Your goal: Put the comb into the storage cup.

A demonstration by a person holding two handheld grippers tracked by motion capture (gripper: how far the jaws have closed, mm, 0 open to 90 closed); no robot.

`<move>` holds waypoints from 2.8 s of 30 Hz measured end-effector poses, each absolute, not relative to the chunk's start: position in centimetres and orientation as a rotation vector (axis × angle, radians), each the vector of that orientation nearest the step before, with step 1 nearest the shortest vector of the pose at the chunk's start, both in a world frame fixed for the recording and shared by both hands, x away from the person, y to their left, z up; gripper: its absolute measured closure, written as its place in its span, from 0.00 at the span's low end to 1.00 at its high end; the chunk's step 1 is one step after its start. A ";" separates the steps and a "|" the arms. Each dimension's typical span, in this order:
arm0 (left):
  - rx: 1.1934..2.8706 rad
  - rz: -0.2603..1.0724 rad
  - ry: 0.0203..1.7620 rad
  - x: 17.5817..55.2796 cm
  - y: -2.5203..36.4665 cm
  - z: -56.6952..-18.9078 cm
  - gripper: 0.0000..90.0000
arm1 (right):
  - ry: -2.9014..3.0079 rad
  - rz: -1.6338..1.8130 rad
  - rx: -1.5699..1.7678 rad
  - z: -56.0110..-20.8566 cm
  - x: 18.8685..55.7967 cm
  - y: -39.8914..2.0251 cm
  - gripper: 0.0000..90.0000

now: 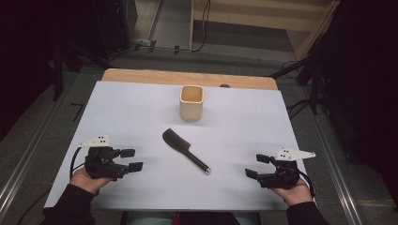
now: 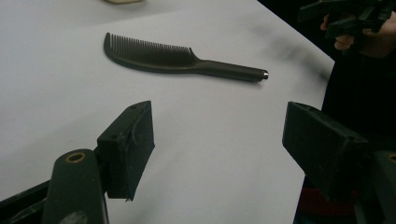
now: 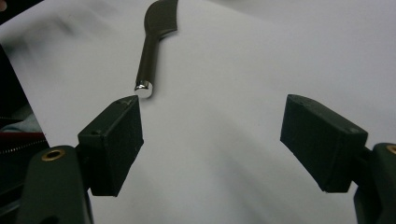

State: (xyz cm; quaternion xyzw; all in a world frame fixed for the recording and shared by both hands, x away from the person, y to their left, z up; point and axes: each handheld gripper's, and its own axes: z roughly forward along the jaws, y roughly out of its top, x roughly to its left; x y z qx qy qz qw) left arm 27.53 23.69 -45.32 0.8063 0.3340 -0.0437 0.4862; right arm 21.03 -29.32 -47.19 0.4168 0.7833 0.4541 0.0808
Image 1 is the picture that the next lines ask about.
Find black metal stand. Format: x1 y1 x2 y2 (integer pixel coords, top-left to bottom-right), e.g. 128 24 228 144
268 54 331 116
50 38 115 102

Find metal floor bracket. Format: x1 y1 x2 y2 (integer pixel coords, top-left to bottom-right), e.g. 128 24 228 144
133 37 158 53

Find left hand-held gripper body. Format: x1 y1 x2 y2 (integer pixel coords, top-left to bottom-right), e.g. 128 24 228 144
78 134 130 182

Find cream wooden cup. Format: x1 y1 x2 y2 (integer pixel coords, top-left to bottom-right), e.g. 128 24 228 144
179 84 205 122

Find person's right hand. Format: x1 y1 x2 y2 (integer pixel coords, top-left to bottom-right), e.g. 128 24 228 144
270 177 314 207

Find white table board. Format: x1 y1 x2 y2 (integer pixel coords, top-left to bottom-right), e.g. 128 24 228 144
44 80 317 212

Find person's left hand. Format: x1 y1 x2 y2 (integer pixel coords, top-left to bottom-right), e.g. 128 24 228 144
69 167 114 195

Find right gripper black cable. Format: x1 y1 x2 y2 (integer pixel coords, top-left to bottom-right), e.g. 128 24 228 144
298 170 316 199

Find black floor cables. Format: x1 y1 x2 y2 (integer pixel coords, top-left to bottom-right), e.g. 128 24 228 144
285 97 314 120

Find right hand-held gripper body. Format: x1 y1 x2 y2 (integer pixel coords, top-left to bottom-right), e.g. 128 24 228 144
256 147 317 190

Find hanging black cable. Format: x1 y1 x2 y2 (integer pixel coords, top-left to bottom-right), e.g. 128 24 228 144
191 0 211 53

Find black floor cable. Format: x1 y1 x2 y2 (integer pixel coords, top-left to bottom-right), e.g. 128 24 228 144
15 187 54 225

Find metal floor rail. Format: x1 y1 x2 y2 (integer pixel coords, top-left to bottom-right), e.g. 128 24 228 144
298 87 365 225
0 93 65 215

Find light wooden shelf unit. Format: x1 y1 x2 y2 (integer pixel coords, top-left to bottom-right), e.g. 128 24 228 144
189 0 341 62

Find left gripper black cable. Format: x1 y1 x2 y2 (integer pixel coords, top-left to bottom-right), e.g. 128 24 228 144
69 146 92 180

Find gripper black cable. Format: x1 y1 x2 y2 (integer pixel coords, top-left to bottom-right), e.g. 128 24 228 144
298 170 316 199
69 146 92 180

